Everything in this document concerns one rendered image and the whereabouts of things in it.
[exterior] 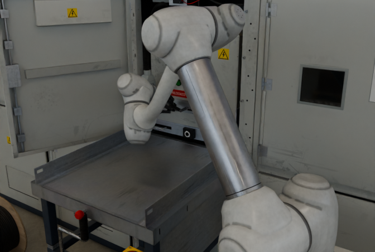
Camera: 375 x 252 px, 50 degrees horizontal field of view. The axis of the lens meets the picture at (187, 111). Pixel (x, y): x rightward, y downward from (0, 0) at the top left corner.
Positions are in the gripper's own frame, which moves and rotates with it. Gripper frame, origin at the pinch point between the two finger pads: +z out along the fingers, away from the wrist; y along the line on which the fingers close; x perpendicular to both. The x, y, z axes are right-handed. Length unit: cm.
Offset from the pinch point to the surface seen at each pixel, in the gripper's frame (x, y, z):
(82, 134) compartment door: -41.7, 24.4, -11.4
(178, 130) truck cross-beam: -1.5, 9.1, 12.0
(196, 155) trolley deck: 16.8, 19.2, 3.5
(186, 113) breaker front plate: 2.4, 0.2, 8.3
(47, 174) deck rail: -22, 44, -43
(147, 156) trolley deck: -1.5, 26.3, -8.6
